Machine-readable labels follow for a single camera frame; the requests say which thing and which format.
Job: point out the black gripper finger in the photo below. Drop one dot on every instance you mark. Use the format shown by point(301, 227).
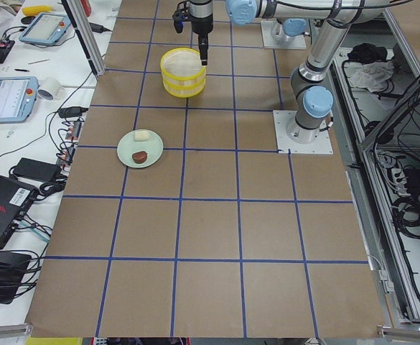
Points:
point(203, 46)

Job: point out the yellow steamer layer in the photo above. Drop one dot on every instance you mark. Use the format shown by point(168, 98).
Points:
point(184, 91)
point(182, 67)

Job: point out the white steamed bun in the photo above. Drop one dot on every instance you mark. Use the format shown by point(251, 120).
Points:
point(141, 135)

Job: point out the brown steamed bun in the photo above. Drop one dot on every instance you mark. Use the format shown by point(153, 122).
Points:
point(139, 157)

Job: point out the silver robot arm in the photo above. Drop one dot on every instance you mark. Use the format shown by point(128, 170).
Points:
point(314, 101)
point(342, 13)

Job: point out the pale green plate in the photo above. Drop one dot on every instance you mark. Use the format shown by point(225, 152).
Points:
point(127, 146)

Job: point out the far blue teach pendant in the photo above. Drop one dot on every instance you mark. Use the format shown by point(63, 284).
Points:
point(45, 29)

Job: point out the blue teach pendant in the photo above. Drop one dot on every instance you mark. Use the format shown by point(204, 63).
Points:
point(45, 29)
point(17, 97)

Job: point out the white tape roll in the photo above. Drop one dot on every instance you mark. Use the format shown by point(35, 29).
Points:
point(51, 89)

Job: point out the black cloth bundle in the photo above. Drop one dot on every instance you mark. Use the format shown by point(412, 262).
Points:
point(367, 53)

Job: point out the yellow object on table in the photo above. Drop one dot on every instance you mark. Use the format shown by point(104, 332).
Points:
point(32, 11)

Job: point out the white cloth bundle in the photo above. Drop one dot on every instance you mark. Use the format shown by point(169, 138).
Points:
point(373, 76)

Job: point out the near blue teach pendant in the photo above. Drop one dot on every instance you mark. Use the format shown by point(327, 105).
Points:
point(17, 97)

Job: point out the black power adapter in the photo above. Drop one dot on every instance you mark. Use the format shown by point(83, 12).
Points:
point(35, 170)

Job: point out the black red computer box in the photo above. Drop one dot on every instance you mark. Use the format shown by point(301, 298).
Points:
point(16, 198)

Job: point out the black box lower left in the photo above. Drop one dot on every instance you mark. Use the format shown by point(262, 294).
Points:
point(12, 270)

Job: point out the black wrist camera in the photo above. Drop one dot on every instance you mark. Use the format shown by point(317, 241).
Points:
point(181, 15)

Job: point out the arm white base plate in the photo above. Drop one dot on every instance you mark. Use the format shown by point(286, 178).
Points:
point(287, 34)
point(292, 139)

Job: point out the aluminium frame post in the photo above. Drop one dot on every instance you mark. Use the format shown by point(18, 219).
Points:
point(80, 23)

